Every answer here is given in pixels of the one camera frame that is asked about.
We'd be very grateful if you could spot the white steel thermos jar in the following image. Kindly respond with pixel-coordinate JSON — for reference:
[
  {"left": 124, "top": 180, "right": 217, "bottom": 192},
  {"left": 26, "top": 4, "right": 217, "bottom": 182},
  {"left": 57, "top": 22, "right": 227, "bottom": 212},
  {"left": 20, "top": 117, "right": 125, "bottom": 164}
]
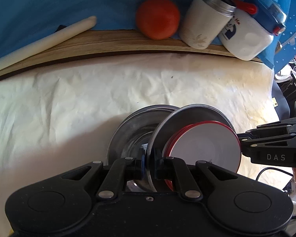
[{"left": 179, "top": 0, "right": 236, "bottom": 50}]

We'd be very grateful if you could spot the white bottle blue cap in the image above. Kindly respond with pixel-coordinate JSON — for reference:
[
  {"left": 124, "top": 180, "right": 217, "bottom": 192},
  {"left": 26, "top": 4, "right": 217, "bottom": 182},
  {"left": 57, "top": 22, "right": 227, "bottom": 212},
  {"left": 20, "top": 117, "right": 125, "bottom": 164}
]
[{"left": 218, "top": 0, "right": 287, "bottom": 61}]

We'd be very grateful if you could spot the cream table cloth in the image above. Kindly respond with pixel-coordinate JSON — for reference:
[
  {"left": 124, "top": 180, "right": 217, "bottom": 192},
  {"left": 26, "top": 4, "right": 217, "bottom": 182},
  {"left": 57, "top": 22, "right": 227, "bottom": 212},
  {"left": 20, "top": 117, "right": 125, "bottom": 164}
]
[{"left": 0, "top": 54, "right": 279, "bottom": 236}]

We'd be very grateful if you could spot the red tomato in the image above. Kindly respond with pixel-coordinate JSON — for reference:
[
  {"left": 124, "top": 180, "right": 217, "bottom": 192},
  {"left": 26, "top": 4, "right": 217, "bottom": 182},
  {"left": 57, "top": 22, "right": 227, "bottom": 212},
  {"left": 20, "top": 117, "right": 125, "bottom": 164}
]
[{"left": 136, "top": 0, "right": 181, "bottom": 40}]

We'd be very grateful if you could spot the black cable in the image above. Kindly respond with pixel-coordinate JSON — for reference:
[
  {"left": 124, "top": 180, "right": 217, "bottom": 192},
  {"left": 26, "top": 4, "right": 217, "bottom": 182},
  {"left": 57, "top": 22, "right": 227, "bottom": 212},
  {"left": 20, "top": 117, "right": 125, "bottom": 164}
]
[{"left": 255, "top": 166, "right": 296, "bottom": 220}]

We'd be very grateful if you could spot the white bowl red rim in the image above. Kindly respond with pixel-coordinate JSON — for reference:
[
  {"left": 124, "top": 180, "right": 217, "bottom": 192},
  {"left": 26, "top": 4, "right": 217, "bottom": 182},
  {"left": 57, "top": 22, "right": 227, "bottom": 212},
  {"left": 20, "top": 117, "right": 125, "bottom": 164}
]
[
  {"left": 162, "top": 120, "right": 241, "bottom": 172},
  {"left": 162, "top": 120, "right": 228, "bottom": 192}
]

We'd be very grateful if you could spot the large steel plate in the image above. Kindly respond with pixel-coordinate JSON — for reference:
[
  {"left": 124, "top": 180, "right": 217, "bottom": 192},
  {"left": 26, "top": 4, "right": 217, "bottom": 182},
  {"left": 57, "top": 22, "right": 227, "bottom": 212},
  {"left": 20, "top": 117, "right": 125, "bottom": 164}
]
[{"left": 106, "top": 104, "right": 180, "bottom": 193}]

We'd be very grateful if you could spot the wooden board shelf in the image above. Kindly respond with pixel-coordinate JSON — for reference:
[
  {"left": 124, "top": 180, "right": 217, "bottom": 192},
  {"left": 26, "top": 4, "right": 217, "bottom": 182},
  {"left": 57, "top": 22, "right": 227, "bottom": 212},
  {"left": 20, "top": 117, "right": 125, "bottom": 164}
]
[{"left": 0, "top": 29, "right": 262, "bottom": 81}]

